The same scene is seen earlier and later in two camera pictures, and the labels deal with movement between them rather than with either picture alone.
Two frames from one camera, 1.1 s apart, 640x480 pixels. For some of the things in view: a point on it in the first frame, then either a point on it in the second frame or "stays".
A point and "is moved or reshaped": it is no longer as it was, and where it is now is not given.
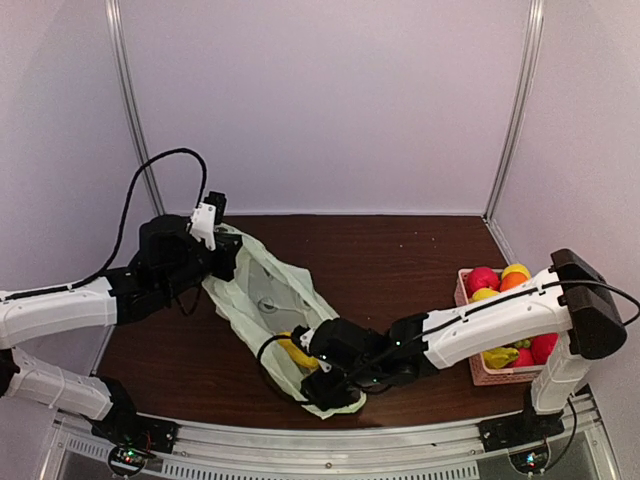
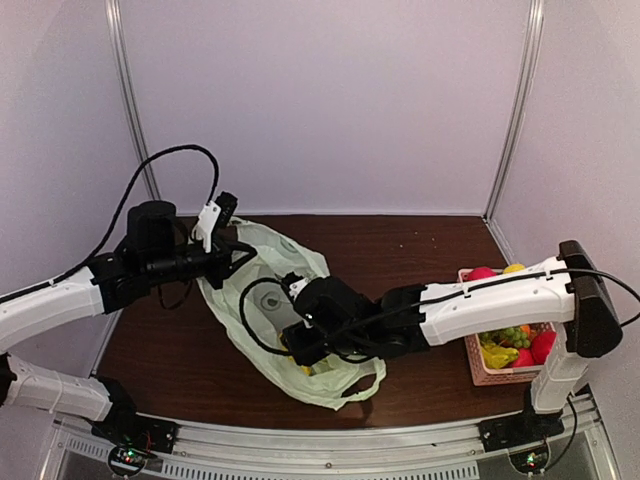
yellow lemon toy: [516, 268] stays
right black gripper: [321, 394] -> [303, 353]
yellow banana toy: [497, 358] stays
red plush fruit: [542, 347] stays
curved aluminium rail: [75, 450] stays
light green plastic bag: [268, 300] is moved or reshaped
